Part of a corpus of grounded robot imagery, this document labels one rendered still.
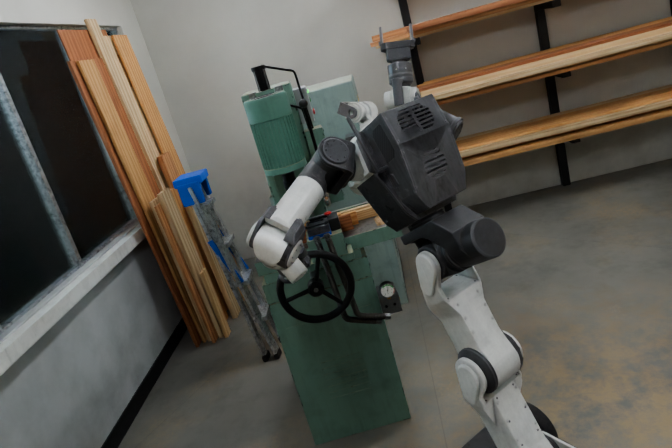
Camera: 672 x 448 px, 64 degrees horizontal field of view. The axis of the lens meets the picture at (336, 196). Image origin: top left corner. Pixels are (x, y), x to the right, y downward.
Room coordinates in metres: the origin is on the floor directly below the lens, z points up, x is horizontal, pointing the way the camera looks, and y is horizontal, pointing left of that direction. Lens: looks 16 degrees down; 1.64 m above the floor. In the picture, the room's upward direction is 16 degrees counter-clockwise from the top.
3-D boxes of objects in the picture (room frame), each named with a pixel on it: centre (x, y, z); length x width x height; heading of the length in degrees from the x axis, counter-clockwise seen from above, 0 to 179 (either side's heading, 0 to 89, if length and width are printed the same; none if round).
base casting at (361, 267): (2.28, 0.17, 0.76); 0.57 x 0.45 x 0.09; 1
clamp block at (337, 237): (1.96, 0.08, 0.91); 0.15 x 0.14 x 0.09; 91
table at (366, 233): (2.05, 0.08, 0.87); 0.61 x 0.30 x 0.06; 91
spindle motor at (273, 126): (2.16, 0.17, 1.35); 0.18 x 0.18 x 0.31
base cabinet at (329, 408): (2.28, 0.17, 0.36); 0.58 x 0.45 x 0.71; 1
